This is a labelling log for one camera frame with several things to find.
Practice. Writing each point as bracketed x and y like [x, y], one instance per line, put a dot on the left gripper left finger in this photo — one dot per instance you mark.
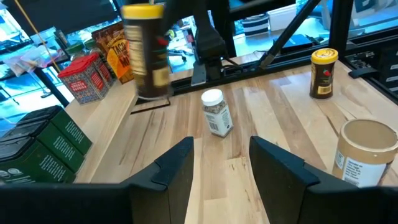
[93, 202]

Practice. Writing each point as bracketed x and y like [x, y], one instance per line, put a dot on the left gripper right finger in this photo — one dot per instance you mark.
[311, 202]

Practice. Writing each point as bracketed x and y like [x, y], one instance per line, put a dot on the yellow-lidded spice jar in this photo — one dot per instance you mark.
[323, 77]
[149, 62]

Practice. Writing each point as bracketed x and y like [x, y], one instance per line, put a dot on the dark green spice tin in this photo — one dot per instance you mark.
[34, 165]
[59, 143]
[71, 127]

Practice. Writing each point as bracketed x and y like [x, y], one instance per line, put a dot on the dark orange printed spice packet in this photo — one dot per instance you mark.
[107, 34]

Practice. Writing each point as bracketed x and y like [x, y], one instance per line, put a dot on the orange taco seasoning packet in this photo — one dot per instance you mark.
[119, 62]

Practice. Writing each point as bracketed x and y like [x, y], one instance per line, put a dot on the red smoked paprika tin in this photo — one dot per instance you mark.
[82, 81]
[104, 71]

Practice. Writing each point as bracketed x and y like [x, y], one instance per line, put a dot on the white-lidded glass spice jar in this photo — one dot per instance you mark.
[217, 115]

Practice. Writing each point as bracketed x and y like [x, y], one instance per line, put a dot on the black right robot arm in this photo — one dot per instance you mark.
[210, 40]

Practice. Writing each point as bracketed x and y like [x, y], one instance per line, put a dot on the striped bag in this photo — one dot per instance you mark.
[255, 25]

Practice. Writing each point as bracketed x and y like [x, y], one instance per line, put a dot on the white storage box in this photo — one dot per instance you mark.
[281, 17]

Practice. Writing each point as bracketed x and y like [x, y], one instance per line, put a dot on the dark flat box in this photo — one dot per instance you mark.
[295, 42]

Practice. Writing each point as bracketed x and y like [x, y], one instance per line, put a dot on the black side desk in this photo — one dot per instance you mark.
[62, 14]

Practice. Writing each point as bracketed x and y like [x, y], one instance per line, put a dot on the clear plastic bag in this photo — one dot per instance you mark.
[37, 57]

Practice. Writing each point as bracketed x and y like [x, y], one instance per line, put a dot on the wooden shelf with black frame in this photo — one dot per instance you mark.
[105, 124]

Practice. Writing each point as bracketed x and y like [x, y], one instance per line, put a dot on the black Netgear network switch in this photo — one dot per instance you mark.
[388, 71]

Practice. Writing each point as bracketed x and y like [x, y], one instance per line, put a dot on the black aluminium table frame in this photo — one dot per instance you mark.
[340, 25]

